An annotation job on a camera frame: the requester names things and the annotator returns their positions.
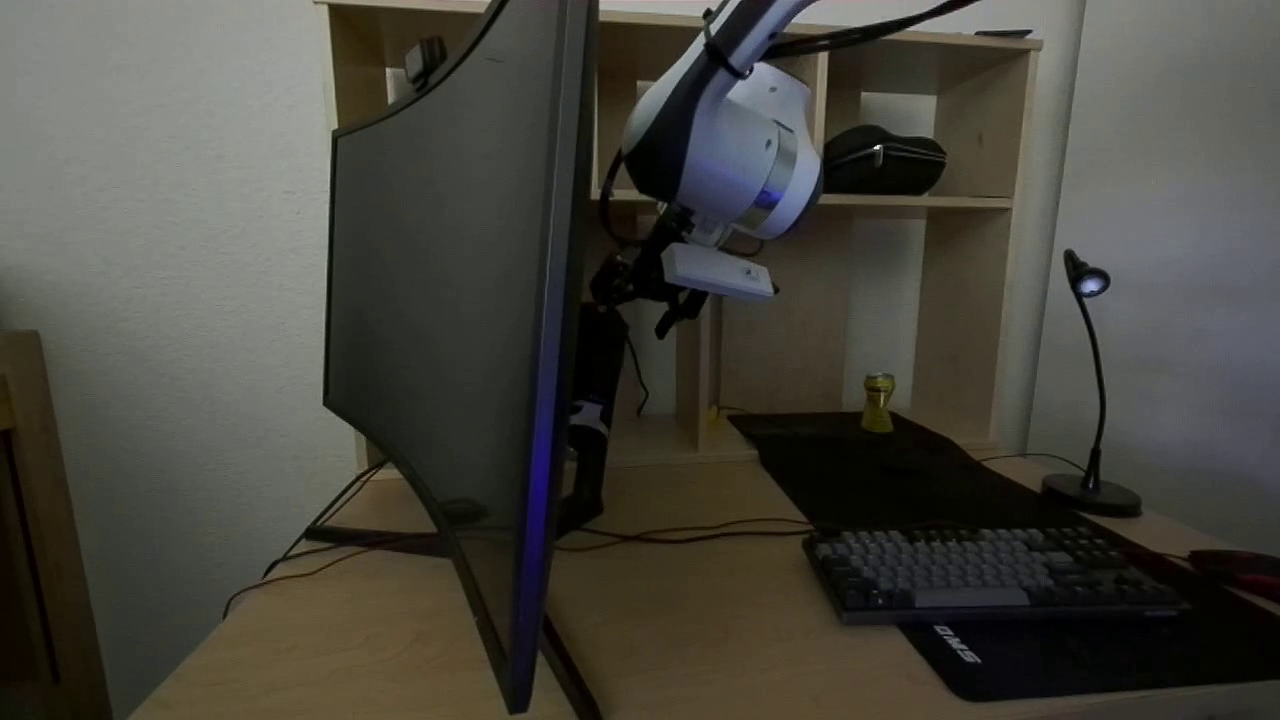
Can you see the black desk mat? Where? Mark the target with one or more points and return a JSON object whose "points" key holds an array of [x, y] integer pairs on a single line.
{"points": [[880, 473]]}

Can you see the black red computer mouse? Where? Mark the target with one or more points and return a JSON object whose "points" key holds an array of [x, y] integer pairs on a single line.
{"points": [[1242, 562]]}

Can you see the brown wooden cabinet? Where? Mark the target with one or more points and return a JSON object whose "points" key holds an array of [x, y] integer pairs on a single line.
{"points": [[42, 562]]}

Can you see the dark flat object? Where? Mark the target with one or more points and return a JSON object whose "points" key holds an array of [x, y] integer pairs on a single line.
{"points": [[1004, 33]]}

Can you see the black tripod stand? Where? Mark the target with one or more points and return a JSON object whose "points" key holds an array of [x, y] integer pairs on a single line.
{"points": [[583, 494]]}

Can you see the black curved monitor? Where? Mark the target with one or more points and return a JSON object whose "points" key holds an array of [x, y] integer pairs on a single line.
{"points": [[440, 294]]}

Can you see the light wooden shelf unit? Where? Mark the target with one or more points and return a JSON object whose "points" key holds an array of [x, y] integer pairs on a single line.
{"points": [[961, 305]]}

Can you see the black bag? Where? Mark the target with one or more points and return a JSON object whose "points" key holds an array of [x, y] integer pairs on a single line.
{"points": [[880, 160]]}

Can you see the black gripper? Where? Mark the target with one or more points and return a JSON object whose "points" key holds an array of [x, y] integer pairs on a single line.
{"points": [[638, 274]]}

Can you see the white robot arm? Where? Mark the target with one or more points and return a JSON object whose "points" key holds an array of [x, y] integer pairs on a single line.
{"points": [[735, 145]]}

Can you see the grey black keyboard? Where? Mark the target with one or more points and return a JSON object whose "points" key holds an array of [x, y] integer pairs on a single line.
{"points": [[975, 565]]}

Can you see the black gooseneck desk lamp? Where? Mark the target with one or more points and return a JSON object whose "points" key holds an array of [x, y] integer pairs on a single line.
{"points": [[1090, 496]]}

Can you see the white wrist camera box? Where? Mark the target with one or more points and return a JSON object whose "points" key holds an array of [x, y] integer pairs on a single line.
{"points": [[720, 268]]}

